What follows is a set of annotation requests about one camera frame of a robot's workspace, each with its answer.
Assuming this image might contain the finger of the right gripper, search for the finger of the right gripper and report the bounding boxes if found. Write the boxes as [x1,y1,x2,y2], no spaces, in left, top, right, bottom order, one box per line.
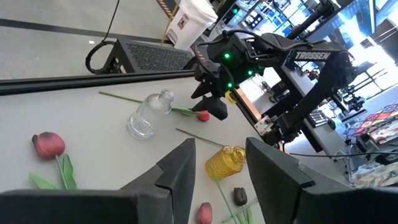
[192,95,229,122]
[190,80,213,100]

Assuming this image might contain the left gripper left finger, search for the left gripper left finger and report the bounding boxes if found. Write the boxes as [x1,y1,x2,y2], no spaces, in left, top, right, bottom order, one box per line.
[0,138,197,224]

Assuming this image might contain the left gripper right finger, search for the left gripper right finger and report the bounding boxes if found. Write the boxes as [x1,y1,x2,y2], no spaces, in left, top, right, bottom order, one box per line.
[245,136,398,224]

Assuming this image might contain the bright red artificial tulip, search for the bright red artificial tulip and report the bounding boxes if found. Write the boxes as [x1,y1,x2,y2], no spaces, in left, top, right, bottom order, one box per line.
[98,90,211,123]

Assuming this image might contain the yellow glass vase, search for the yellow glass vase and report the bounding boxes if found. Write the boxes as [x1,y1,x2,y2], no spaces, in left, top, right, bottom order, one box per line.
[205,145,247,181]

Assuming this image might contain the clear ribbed glass vase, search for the clear ribbed glass vase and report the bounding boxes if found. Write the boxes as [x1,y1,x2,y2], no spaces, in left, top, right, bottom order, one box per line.
[126,88,175,141]

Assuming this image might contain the yellow tape tag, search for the yellow tape tag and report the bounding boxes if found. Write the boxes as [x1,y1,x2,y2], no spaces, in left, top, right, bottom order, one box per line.
[224,90,237,105]

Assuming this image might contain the wooden table side board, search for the wooden table side board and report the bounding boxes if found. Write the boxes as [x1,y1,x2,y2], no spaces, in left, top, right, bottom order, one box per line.
[234,88,264,122]

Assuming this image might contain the white trash bin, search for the white trash bin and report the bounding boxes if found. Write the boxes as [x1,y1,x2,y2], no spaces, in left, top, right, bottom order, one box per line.
[164,0,218,52]

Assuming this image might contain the black vented computer case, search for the black vented computer case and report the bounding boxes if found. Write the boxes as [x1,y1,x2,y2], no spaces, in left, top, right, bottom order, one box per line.
[101,37,197,75]

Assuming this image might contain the colourful patterned cloth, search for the colourful patterned cloth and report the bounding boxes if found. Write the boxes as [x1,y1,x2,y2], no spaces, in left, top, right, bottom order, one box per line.
[343,101,398,146]

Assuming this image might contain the black hanging cable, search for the black hanging cable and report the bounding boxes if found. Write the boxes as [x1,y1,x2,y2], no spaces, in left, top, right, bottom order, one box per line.
[85,0,121,75]

